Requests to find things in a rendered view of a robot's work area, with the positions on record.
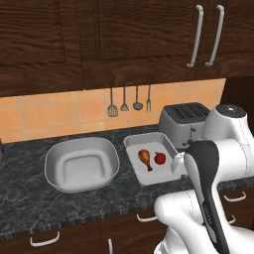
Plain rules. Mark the dark wood cupboard door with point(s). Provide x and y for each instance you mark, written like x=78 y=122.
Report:
x=36 y=43
x=139 y=36
x=236 y=36

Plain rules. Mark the dark wood drawer front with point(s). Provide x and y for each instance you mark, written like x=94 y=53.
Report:
x=76 y=238
x=129 y=231
x=246 y=208

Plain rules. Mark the grey rounded tupperware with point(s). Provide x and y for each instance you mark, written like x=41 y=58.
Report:
x=56 y=165

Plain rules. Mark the silver toaster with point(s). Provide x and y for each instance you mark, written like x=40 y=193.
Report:
x=175 y=125

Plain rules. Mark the grey meat fork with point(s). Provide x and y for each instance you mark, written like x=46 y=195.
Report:
x=148 y=102

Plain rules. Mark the grey ladle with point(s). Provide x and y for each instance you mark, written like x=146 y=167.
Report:
x=137 y=105

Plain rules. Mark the grey slotted spatula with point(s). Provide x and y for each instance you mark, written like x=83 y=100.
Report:
x=112 y=110

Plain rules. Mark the grey rectangular tupperware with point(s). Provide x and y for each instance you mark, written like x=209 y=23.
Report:
x=155 y=175

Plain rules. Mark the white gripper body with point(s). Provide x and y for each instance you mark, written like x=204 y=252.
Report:
x=179 y=163

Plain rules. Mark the brown chicken drumstick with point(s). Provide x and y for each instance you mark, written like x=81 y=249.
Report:
x=144 y=155

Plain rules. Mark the grey triangular spatula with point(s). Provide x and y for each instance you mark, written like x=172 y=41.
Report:
x=124 y=106

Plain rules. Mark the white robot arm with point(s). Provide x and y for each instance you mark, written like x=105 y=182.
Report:
x=211 y=158

